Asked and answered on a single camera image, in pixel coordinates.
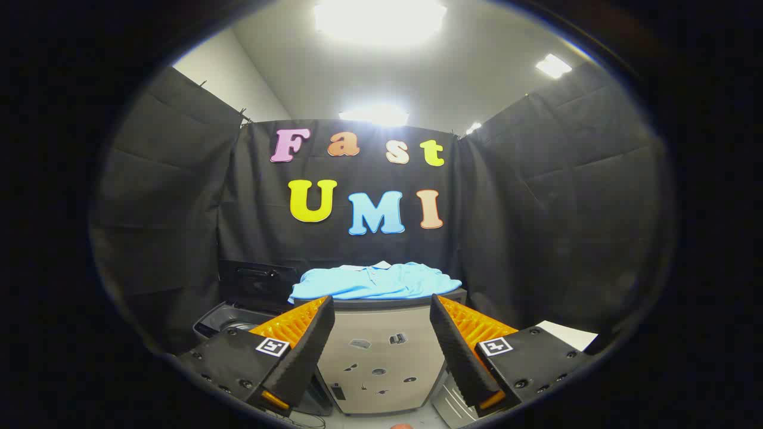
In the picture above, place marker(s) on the light blue polo shirt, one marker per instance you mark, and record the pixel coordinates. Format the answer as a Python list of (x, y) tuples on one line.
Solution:
[(381, 283)]

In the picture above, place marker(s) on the black backdrop cloth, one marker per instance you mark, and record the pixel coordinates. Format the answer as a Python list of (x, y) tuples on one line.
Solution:
[(536, 208)]

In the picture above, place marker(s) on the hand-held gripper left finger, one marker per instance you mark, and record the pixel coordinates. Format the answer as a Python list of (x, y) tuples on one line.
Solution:
[(310, 348)]

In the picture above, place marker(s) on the dark washing machine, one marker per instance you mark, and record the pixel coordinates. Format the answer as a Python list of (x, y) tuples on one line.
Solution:
[(223, 319)]

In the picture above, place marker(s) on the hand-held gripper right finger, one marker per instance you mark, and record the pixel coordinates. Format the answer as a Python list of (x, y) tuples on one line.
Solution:
[(456, 348)]

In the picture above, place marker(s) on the grey ribbed panel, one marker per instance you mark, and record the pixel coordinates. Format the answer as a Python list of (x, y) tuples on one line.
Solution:
[(450, 405)]

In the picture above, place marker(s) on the ceiling light panel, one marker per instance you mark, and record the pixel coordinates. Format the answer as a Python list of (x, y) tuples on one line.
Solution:
[(380, 21), (374, 116), (474, 127), (553, 65)]

